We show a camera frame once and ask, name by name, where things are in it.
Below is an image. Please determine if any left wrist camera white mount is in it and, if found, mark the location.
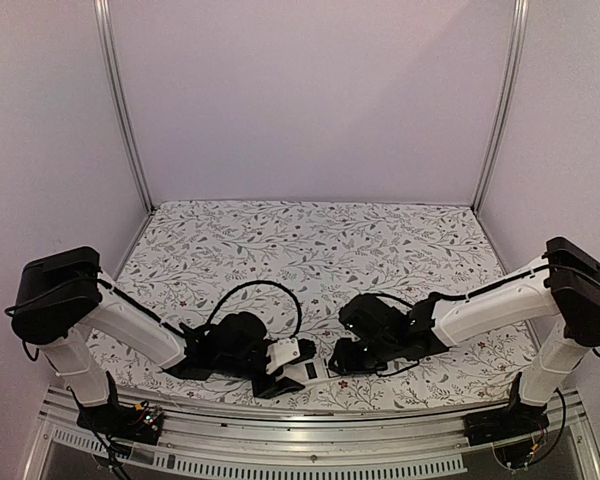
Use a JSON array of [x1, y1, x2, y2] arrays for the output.
[[265, 338, 316, 375]]

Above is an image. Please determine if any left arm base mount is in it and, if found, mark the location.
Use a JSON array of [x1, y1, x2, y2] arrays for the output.
[[76, 372, 164, 445]]

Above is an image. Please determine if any left aluminium frame post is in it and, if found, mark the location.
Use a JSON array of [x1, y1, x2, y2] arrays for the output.
[[93, 0, 155, 215]]

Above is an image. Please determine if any aluminium frame post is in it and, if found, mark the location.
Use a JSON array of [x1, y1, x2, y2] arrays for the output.
[[471, 0, 530, 217], [93, 0, 155, 215]]

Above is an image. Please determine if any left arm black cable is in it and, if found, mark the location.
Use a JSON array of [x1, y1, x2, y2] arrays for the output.
[[204, 279, 302, 339]]

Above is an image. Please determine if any floral patterned table mat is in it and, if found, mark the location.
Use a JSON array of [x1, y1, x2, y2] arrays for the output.
[[117, 201, 536, 411]]

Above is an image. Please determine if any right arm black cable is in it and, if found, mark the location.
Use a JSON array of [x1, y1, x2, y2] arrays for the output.
[[379, 264, 554, 304]]

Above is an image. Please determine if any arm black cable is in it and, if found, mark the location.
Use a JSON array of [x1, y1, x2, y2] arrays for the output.
[[204, 279, 302, 339], [379, 264, 554, 304]]

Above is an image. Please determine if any right aluminium frame post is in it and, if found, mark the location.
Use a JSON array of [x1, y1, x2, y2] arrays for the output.
[[471, 0, 530, 217]]

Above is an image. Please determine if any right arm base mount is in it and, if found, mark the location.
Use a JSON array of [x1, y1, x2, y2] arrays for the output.
[[463, 373, 549, 470]]

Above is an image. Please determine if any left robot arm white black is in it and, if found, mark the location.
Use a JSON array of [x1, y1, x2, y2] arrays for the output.
[[5, 246, 316, 434]]

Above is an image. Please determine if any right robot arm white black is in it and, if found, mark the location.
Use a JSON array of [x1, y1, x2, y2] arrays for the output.
[[328, 237, 600, 436]]

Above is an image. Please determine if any white remote control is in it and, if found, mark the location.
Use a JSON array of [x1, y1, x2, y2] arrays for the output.
[[283, 358, 338, 388]]

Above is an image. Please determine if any aluminium front rail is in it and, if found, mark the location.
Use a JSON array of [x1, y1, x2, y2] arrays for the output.
[[22, 384, 600, 480]]

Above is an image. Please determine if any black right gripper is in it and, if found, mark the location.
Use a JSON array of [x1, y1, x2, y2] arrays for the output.
[[327, 338, 398, 379]]

